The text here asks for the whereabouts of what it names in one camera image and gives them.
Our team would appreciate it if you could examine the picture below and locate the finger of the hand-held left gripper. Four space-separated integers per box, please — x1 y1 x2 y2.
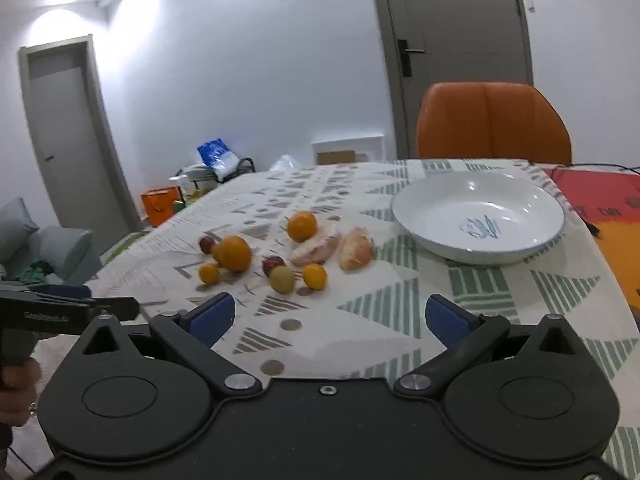
90 297 140 320
27 284 93 301

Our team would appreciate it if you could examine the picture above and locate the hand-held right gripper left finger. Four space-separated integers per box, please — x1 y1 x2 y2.
75 291 264 402

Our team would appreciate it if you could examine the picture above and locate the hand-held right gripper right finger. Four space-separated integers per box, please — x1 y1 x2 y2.
392 294 597 403

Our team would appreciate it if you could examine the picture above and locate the large orange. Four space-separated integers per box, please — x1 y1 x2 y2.
218 235 252 273
286 211 319 242

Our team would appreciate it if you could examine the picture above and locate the small green fruit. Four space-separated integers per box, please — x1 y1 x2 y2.
270 266 296 294

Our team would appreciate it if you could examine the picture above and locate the white bowl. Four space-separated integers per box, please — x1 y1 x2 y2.
391 172 566 265

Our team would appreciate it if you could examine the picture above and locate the person's left hand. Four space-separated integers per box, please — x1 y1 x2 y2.
0 360 42 428

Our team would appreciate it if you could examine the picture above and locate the grey sofa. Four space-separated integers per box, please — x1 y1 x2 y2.
0 197 104 287

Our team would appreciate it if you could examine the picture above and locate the orange paper bag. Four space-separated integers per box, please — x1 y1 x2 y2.
141 187 182 227

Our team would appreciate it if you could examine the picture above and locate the peeled orange half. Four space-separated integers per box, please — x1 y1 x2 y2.
289 222 343 267

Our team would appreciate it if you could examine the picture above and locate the black metal rack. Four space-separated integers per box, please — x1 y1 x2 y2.
209 157 256 187

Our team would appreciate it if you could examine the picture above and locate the plain grey door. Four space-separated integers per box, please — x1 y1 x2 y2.
19 35 141 235

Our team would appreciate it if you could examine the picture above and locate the patterned tablecloth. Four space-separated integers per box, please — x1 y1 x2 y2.
87 159 640 480

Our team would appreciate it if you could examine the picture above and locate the blue white plastic bag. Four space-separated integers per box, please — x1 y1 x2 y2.
196 137 240 178

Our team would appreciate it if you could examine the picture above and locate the brown cardboard sheet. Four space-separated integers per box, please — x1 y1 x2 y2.
316 150 359 165

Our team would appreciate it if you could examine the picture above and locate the red orange printed mat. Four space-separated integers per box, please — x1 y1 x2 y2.
542 167 640 311

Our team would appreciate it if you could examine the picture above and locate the white foam packaging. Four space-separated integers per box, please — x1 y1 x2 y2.
311 134 386 166

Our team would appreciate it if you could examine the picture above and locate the orange leather chair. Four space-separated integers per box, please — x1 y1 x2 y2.
416 81 572 165

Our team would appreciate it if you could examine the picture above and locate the grey door with black lock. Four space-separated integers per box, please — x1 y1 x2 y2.
367 0 536 161

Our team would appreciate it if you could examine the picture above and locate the black cable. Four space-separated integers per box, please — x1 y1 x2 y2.
572 161 640 175

